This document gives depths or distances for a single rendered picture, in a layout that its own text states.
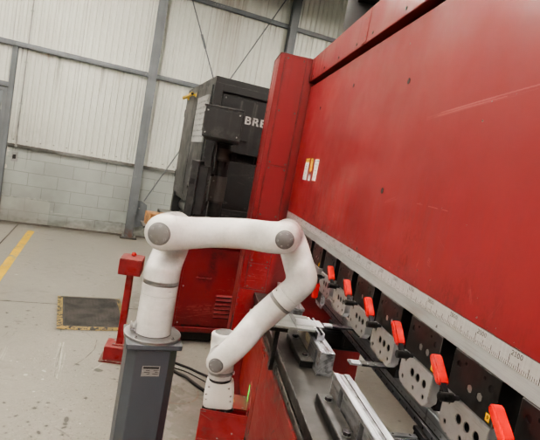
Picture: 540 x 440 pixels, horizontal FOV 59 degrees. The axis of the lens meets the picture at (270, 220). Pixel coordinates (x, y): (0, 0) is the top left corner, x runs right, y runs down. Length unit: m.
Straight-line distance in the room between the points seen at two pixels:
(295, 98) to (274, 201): 0.62
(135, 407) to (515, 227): 1.27
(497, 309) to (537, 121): 0.34
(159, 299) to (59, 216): 7.30
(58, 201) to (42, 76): 2.04
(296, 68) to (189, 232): 1.62
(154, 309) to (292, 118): 1.62
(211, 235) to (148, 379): 0.52
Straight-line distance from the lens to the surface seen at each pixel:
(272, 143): 2.83
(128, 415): 1.73
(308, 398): 1.75
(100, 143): 8.72
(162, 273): 1.58
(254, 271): 2.89
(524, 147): 0.97
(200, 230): 1.52
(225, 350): 1.54
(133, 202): 8.59
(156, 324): 1.63
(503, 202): 0.98
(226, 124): 2.96
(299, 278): 1.52
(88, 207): 8.80
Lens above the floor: 1.62
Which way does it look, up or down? 6 degrees down
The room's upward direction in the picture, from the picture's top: 10 degrees clockwise
